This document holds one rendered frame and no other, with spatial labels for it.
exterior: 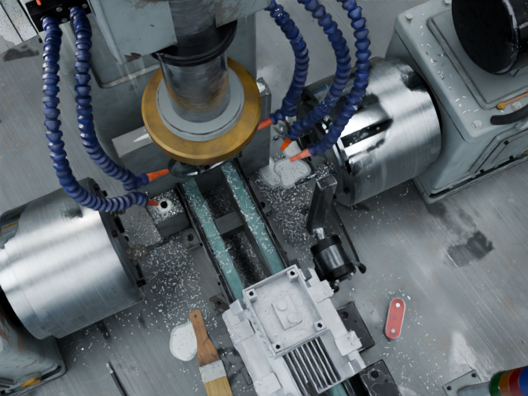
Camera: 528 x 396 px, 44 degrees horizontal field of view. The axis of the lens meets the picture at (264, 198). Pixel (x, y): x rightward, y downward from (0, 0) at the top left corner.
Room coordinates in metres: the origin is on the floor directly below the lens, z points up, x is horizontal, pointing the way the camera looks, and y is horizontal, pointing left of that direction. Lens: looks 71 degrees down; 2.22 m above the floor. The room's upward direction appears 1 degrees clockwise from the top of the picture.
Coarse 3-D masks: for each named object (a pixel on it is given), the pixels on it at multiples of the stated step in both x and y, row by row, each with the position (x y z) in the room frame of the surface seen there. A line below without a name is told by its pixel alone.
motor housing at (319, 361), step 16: (320, 304) 0.21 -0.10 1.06; (224, 320) 0.19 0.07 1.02; (240, 320) 0.18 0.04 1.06; (336, 320) 0.18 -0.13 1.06; (256, 336) 0.15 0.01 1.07; (320, 336) 0.15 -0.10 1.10; (336, 336) 0.15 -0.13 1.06; (240, 352) 0.13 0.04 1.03; (256, 352) 0.13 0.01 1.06; (288, 352) 0.12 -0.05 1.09; (304, 352) 0.12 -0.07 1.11; (320, 352) 0.12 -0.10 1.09; (336, 352) 0.13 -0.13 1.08; (352, 352) 0.13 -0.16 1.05; (256, 368) 0.10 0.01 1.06; (272, 368) 0.10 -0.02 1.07; (288, 368) 0.10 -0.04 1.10; (304, 368) 0.10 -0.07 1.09; (320, 368) 0.10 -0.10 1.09; (336, 368) 0.10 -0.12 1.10; (288, 384) 0.07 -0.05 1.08; (304, 384) 0.07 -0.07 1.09; (320, 384) 0.07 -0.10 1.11
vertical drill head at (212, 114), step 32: (192, 0) 0.42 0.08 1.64; (192, 32) 0.42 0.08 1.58; (160, 64) 0.44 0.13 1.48; (224, 64) 0.45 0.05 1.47; (160, 96) 0.46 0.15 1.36; (192, 96) 0.42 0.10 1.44; (224, 96) 0.44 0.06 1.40; (256, 96) 0.47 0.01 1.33; (160, 128) 0.42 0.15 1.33; (192, 128) 0.41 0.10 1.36; (224, 128) 0.41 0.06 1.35; (256, 128) 0.43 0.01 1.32; (192, 160) 0.37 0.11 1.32
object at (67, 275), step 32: (64, 192) 0.39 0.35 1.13; (96, 192) 0.39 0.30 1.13; (0, 224) 0.33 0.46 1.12; (32, 224) 0.32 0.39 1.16; (64, 224) 0.32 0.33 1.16; (96, 224) 0.32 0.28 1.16; (0, 256) 0.27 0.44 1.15; (32, 256) 0.26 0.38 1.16; (64, 256) 0.27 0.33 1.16; (96, 256) 0.27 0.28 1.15; (128, 256) 0.29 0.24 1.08; (32, 288) 0.21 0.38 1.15; (64, 288) 0.22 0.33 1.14; (96, 288) 0.22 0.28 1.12; (128, 288) 0.23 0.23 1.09; (32, 320) 0.17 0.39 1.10; (64, 320) 0.17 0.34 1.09; (96, 320) 0.18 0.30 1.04
